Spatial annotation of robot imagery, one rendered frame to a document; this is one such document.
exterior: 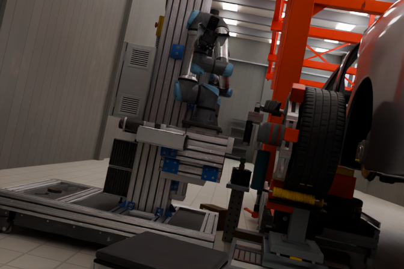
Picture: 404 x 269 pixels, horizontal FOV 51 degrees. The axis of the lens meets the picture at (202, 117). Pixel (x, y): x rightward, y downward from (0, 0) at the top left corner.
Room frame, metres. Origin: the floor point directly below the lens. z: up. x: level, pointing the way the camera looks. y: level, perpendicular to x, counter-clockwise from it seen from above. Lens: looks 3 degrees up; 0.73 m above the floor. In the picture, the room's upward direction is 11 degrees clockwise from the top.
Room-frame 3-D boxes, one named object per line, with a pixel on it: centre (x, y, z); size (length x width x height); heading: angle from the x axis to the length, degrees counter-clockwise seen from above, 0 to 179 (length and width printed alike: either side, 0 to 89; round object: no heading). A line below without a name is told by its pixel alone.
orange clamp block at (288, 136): (2.35, -0.50, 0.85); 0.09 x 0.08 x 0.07; 172
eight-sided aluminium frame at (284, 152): (2.67, -0.54, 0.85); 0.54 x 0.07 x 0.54; 172
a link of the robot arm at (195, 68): (2.21, 0.06, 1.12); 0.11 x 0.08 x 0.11; 100
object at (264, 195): (4.46, -0.81, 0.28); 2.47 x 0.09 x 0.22; 172
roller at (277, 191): (2.53, -0.62, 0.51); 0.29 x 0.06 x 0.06; 82
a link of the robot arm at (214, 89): (2.49, 0.00, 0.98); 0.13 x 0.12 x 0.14; 100
